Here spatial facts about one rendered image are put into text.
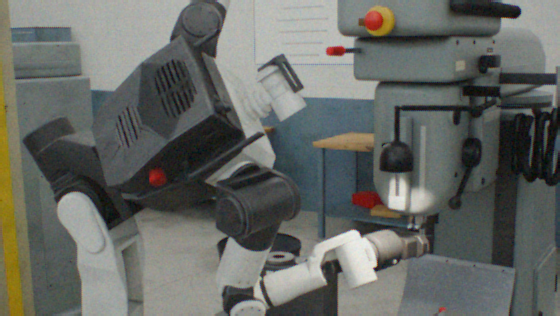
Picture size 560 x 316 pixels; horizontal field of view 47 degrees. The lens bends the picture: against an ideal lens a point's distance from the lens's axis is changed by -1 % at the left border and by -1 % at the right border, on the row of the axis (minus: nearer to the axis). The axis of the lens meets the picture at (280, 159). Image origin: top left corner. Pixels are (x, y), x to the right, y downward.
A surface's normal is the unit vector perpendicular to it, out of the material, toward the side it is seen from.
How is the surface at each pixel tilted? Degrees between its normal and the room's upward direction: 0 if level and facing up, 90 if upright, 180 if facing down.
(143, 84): 74
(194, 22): 61
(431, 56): 90
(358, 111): 90
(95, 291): 90
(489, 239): 90
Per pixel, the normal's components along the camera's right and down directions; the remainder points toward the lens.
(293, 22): -0.55, 0.15
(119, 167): -0.63, -0.14
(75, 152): -0.19, 0.17
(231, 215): -0.73, 0.22
